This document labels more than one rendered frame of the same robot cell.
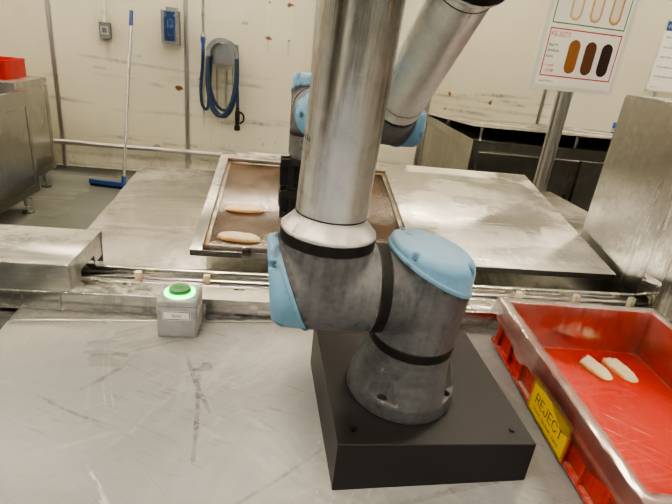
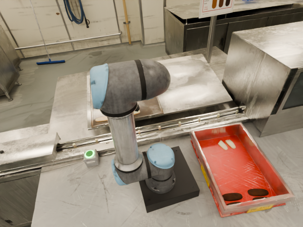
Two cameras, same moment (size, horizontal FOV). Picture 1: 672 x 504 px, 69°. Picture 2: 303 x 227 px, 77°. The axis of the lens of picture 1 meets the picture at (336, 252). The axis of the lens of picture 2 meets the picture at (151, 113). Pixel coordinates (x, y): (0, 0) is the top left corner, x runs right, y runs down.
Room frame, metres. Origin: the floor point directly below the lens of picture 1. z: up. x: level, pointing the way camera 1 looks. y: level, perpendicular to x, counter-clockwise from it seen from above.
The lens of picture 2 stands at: (0.09, -0.09, 1.78)
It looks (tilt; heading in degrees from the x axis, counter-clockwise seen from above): 42 degrees down; 359
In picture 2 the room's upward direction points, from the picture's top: 6 degrees counter-clockwise
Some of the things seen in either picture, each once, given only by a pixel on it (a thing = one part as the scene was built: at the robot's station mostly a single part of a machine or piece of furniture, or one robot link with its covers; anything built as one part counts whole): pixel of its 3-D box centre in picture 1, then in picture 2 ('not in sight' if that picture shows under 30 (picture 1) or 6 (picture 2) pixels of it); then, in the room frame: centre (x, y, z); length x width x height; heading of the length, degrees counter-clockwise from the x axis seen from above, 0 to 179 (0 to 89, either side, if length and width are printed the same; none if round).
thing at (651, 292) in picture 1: (649, 289); (242, 106); (1.05, -0.74, 0.90); 0.06 x 0.01 x 0.06; 7
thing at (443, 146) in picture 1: (566, 201); (226, 34); (3.33, -1.55, 0.51); 1.93 x 1.05 x 1.02; 97
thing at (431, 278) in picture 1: (419, 287); (159, 161); (0.58, -0.11, 1.06); 0.13 x 0.12 x 0.14; 101
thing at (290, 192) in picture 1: (301, 187); not in sight; (0.94, 0.08, 1.08); 0.09 x 0.08 x 0.12; 101
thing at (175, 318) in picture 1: (180, 317); (92, 159); (0.79, 0.28, 0.84); 0.08 x 0.08 x 0.11; 7
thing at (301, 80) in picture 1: (311, 104); not in sight; (0.94, 0.08, 1.24); 0.09 x 0.08 x 0.11; 11
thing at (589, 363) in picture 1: (597, 368); (223, 145); (0.79, -0.52, 0.83); 0.10 x 0.04 x 0.01; 20
